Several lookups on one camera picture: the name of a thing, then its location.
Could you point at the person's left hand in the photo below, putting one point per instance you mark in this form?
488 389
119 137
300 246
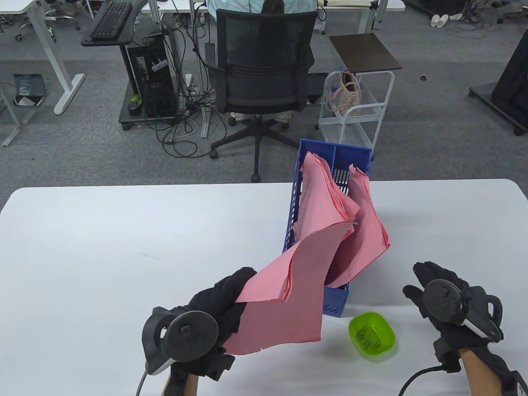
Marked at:
218 297

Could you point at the person's right hand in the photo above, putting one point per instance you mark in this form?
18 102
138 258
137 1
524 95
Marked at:
437 272

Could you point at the pink paper stack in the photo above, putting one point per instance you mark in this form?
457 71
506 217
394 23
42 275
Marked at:
354 208
367 247
280 313
317 206

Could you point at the person's right forearm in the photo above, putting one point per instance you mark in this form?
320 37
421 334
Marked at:
474 375

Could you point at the person's left forearm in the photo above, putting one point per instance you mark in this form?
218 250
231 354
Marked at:
192 387

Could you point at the green plastic bowl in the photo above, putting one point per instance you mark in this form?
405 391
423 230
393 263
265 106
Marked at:
385 328

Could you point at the blue plastic file holder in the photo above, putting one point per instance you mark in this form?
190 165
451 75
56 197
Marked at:
338 301

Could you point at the white rolling cart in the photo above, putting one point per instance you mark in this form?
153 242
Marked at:
350 119

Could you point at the pink handbag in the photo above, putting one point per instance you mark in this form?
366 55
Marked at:
348 97

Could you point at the black wheeled stand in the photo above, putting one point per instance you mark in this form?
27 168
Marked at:
515 82

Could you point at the black round item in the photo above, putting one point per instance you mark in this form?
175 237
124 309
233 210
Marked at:
133 108

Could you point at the small green object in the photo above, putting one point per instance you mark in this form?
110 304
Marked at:
135 99

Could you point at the black computer tower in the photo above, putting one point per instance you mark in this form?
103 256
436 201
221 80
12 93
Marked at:
159 82

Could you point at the black mesh office chair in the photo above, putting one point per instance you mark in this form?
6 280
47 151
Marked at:
264 74

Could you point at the dark brown side table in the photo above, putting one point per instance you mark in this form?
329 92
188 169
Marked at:
365 51

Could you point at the black rolling computer stand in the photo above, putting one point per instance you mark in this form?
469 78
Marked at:
123 39

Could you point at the dark teal box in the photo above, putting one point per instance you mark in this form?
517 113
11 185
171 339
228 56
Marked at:
29 88

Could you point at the beige board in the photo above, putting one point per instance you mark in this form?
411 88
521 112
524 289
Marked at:
342 3

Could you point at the black keyboard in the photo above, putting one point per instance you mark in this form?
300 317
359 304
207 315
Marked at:
111 20

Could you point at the grey office chair base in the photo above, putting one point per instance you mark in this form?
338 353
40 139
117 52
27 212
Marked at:
62 18

